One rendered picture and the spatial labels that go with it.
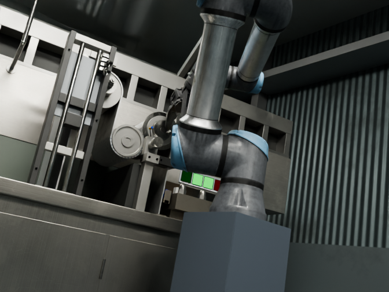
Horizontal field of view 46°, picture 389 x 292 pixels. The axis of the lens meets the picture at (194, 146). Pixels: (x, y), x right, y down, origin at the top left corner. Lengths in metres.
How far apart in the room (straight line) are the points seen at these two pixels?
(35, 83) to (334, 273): 2.08
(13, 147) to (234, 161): 1.02
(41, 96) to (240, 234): 1.17
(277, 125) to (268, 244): 1.42
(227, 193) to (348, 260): 1.94
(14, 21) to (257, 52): 1.10
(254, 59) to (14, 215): 0.79
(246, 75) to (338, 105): 2.01
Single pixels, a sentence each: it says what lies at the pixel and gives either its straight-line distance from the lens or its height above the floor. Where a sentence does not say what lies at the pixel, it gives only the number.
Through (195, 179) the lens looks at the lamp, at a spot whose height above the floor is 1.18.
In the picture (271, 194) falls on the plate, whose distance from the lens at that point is 2.41.
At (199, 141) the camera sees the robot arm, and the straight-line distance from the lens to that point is 1.17.
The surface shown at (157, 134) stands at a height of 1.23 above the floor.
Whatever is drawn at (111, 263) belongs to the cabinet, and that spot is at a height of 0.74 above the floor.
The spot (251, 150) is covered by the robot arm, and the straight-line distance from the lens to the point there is 1.20.
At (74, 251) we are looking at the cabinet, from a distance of 1.33.
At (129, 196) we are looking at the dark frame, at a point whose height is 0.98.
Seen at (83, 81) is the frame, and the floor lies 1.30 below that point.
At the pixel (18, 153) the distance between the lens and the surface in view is 1.92.
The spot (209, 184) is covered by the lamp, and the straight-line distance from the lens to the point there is 2.19.
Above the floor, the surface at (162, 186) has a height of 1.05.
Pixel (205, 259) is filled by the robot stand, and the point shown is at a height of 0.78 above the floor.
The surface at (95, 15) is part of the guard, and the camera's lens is 2.08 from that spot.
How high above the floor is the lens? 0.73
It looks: 16 degrees up
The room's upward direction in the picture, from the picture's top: 10 degrees clockwise
